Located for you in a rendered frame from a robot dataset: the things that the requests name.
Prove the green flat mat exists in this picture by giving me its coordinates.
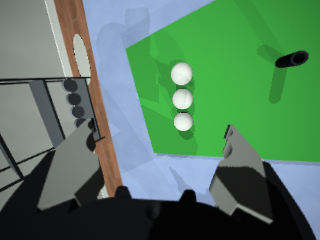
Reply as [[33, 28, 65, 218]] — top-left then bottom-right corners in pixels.
[[126, 0, 320, 162]]

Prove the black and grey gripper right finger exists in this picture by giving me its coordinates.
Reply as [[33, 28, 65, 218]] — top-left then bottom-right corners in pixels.
[[209, 124, 317, 240]]

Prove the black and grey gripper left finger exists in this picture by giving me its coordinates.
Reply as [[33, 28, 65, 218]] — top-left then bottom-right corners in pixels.
[[0, 118, 105, 240]]

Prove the white ball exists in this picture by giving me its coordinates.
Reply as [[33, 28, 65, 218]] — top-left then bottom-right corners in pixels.
[[172, 89, 193, 109], [174, 112, 193, 131], [171, 62, 193, 85]]

